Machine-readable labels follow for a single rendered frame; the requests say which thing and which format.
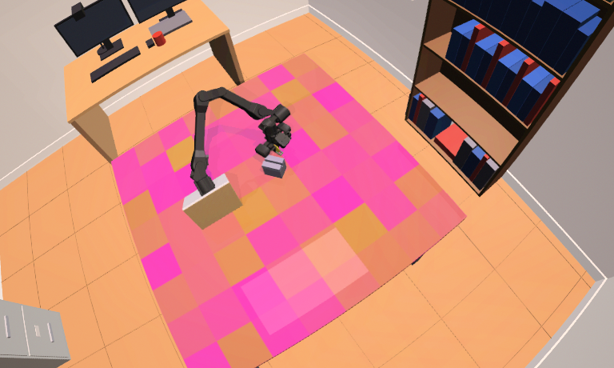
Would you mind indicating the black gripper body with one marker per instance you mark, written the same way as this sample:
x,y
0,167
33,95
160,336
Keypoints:
x,y
264,150

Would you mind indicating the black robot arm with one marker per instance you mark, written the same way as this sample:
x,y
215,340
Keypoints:
x,y
199,161

